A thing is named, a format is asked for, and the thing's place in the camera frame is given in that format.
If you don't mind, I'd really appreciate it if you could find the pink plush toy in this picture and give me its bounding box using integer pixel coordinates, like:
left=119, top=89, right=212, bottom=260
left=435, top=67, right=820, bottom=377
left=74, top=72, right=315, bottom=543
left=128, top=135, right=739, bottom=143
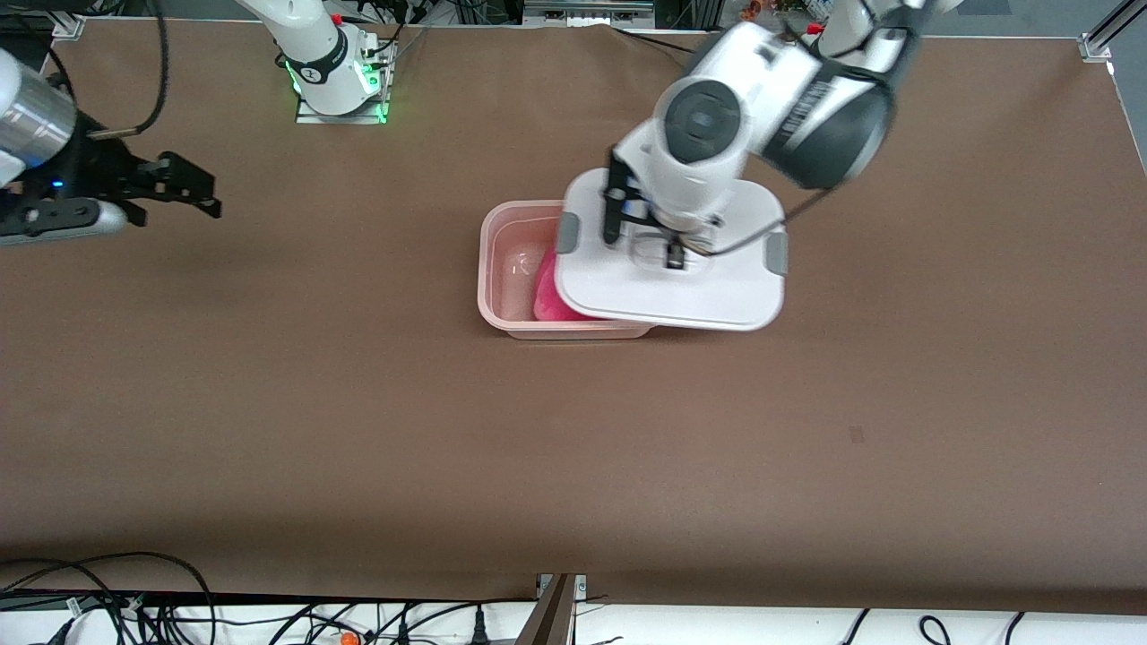
left=533, top=246, right=599, bottom=322

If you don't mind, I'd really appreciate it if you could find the large looping black cable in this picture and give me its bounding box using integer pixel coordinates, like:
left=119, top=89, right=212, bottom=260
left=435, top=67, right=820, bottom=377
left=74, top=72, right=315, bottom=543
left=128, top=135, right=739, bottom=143
left=0, top=551, right=218, bottom=645

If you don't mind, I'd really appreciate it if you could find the white lid with grey clips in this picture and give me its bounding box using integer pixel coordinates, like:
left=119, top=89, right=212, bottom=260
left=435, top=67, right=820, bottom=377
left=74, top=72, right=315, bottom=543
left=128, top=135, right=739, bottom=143
left=553, top=168, right=790, bottom=333

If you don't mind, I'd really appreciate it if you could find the aluminium profile with bracket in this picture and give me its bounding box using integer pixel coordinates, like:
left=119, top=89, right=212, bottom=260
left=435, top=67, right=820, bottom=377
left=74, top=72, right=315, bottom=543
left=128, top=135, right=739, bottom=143
left=1080, top=0, right=1147, bottom=64

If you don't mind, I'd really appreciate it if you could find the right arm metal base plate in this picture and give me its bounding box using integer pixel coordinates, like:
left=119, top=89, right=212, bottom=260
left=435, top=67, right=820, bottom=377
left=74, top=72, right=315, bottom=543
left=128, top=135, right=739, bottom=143
left=296, top=40, right=393, bottom=126

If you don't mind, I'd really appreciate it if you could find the translucent pink plastic box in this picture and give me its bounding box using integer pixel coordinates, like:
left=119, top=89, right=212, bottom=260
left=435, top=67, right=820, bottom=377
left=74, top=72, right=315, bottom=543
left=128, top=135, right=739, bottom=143
left=478, top=199, right=655, bottom=340

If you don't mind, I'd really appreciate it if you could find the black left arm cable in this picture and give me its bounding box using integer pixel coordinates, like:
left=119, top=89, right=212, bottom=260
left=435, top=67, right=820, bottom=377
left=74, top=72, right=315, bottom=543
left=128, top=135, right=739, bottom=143
left=686, top=27, right=924, bottom=256

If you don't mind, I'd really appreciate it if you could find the long black cable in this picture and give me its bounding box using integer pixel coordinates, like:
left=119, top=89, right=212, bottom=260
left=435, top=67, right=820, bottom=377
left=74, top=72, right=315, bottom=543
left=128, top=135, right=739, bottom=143
left=609, top=25, right=718, bottom=56

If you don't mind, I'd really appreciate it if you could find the aluminium profile post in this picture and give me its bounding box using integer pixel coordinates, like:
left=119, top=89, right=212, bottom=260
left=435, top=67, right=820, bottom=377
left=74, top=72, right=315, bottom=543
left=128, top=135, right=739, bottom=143
left=515, top=573, right=588, bottom=645

